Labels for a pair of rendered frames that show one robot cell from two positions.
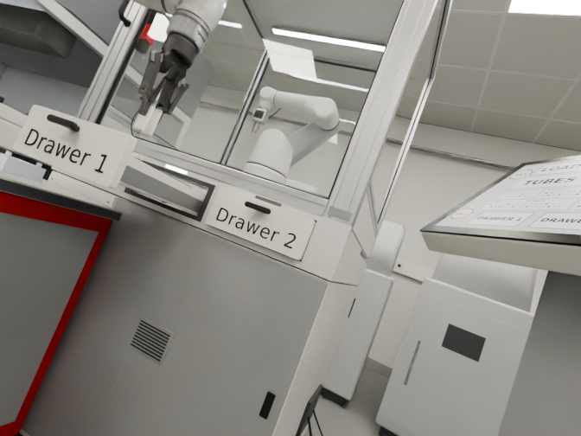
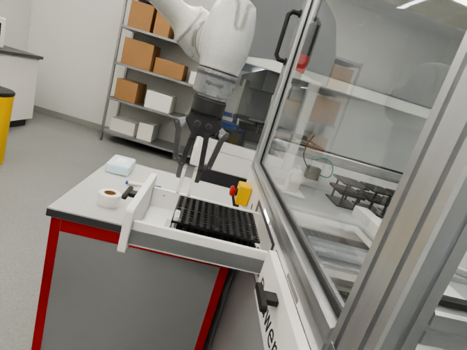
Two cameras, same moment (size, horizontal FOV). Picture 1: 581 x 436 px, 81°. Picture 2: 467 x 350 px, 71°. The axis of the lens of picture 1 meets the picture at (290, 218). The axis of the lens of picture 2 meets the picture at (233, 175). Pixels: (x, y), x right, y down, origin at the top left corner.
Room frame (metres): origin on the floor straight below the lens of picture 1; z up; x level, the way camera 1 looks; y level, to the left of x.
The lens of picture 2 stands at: (0.56, -0.32, 1.24)
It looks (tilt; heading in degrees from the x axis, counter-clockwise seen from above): 15 degrees down; 64
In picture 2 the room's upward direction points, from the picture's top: 17 degrees clockwise
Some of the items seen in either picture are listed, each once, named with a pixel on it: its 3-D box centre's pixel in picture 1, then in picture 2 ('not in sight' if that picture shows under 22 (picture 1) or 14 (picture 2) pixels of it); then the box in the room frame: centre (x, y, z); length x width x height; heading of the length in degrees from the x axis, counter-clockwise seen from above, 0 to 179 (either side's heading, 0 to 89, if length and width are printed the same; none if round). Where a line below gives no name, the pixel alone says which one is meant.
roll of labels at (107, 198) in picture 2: not in sight; (109, 198); (0.65, 0.72, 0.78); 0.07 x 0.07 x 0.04
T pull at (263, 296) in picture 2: (258, 208); (267, 298); (0.88, 0.08, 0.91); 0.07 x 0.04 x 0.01; 72
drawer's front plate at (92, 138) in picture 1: (72, 144); (140, 207); (0.71, 0.48, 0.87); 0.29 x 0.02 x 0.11; 72
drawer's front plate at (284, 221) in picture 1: (258, 221); (276, 315); (0.91, 0.08, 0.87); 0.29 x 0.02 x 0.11; 72
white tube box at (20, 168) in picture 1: (10, 164); not in sight; (0.88, 0.71, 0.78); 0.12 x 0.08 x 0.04; 176
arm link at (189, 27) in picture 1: (187, 35); (214, 85); (0.79, 0.39, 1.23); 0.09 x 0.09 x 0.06
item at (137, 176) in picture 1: (139, 179); (216, 229); (0.90, 0.41, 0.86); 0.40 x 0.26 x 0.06; 162
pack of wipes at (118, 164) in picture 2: not in sight; (121, 164); (0.70, 1.08, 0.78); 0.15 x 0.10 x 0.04; 74
